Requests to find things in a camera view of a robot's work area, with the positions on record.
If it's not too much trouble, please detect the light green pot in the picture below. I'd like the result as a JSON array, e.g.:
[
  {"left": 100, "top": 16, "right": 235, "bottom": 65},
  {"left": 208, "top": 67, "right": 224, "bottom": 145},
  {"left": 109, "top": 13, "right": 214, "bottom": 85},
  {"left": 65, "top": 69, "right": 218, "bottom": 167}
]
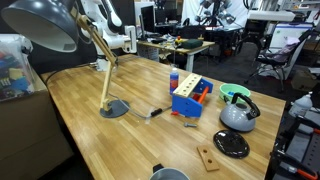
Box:
[{"left": 218, "top": 83, "right": 252, "bottom": 105}]

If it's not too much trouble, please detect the wooden block with two holes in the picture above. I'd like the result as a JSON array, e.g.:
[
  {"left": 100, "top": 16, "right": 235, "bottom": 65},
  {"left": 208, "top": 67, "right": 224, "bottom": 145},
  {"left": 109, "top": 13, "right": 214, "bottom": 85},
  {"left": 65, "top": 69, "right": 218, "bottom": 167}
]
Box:
[{"left": 196, "top": 145, "right": 221, "bottom": 172}]

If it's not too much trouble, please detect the blue bottle white cap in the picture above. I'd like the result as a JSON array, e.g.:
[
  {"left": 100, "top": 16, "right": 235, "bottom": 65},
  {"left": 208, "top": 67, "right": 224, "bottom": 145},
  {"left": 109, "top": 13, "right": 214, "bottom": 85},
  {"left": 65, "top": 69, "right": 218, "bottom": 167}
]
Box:
[{"left": 169, "top": 67, "right": 180, "bottom": 96}]

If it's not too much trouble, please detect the gray toy bolt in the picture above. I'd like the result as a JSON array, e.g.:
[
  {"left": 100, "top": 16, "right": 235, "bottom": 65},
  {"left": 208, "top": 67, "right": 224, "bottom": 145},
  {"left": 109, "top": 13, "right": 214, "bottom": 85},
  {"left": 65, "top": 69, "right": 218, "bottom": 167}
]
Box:
[{"left": 183, "top": 121, "right": 198, "bottom": 129}]

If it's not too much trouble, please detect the light wooden background desk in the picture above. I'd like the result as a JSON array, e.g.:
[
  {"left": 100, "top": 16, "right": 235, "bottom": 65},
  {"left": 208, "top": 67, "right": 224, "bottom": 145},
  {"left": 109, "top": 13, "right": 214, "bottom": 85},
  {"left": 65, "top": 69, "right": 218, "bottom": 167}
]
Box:
[{"left": 136, "top": 39, "right": 216, "bottom": 73}]

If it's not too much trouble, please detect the dark green case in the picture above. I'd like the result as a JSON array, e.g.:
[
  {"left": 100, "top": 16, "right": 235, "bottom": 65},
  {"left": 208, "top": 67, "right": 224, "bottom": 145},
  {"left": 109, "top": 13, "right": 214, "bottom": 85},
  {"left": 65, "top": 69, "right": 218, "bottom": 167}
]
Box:
[{"left": 181, "top": 38, "right": 204, "bottom": 50}]

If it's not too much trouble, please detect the black computer monitor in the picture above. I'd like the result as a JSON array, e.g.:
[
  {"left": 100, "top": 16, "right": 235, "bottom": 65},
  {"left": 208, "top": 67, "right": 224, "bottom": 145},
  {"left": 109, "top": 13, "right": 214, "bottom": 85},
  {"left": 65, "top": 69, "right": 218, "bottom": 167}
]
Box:
[{"left": 139, "top": 4, "right": 157, "bottom": 34}]

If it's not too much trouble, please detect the black background table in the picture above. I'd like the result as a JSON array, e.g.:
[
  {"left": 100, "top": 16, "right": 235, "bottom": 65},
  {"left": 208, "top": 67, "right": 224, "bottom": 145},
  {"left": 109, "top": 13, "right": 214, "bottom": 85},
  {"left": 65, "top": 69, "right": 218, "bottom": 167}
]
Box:
[{"left": 204, "top": 26, "right": 248, "bottom": 63}]

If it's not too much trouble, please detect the black round plate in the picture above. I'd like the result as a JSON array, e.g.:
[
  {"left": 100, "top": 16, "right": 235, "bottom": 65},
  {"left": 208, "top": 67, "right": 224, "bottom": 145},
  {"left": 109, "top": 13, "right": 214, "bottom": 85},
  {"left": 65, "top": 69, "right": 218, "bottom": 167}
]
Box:
[{"left": 213, "top": 129, "right": 251, "bottom": 159}]

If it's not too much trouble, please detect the studio light cluster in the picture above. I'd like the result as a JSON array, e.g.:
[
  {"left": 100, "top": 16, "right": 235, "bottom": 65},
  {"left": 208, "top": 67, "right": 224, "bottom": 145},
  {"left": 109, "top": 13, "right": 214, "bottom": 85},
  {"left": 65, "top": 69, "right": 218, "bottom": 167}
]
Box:
[{"left": 194, "top": 0, "right": 238, "bottom": 26}]

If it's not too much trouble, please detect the black folding chair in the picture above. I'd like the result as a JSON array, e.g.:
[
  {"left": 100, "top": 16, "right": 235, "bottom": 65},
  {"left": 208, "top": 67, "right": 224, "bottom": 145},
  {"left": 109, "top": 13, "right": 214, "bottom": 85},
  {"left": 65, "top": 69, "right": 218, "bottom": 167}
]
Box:
[{"left": 244, "top": 30, "right": 311, "bottom": 93}]

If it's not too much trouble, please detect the brown cardboard box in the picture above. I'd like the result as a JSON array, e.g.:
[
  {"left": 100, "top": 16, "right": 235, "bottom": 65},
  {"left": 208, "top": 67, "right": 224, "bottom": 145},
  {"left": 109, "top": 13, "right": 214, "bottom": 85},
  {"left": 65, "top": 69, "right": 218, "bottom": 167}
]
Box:
[{"left": 0, "top": 68, "right": 75, "bottom": 180}]

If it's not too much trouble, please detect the clear plastic bin of toys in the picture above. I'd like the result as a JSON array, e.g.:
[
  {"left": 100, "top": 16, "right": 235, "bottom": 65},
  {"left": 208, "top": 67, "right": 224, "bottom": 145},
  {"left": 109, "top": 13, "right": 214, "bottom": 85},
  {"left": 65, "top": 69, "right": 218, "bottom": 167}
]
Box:
[{"left": 0, "top": 33, "right": 36, "bottom": 103}]

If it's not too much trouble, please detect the blue toy toolbox orange handle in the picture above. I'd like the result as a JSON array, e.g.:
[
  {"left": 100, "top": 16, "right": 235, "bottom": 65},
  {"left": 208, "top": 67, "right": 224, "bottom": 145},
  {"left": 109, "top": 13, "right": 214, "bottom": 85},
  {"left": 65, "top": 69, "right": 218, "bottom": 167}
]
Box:
[{"left": 170, "top": 73, "right": 215, "bottom": 119}]

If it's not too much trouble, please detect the gray lamp cable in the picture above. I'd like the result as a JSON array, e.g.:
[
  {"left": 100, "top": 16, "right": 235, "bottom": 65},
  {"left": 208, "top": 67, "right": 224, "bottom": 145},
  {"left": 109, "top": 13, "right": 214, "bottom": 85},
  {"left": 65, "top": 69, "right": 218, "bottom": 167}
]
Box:
[{"left": 108, "top": 93, "right": 153, "bottom": 120}]

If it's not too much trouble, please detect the gray kettle black handle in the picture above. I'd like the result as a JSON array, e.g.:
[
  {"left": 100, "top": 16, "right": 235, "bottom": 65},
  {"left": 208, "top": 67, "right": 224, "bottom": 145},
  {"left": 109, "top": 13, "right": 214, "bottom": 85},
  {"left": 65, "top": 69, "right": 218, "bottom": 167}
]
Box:
[{"left": 219, "top": 92, "right": 262, "bottom": 133}]

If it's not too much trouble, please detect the black cable on table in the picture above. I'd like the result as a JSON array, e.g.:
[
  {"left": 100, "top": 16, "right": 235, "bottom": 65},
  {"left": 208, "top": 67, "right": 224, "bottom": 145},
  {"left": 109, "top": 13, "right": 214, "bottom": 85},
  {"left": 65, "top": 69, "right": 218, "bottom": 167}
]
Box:
[{"left": 44, "top": 62, "right": 101, "bottom": 86}]

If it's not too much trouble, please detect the orange handled tool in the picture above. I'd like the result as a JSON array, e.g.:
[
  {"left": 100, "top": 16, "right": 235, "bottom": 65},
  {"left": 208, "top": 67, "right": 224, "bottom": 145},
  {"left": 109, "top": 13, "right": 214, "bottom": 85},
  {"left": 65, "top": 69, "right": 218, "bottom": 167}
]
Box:
[{"left": 295, "top": 167, "right": 320, "bottom": 180}]

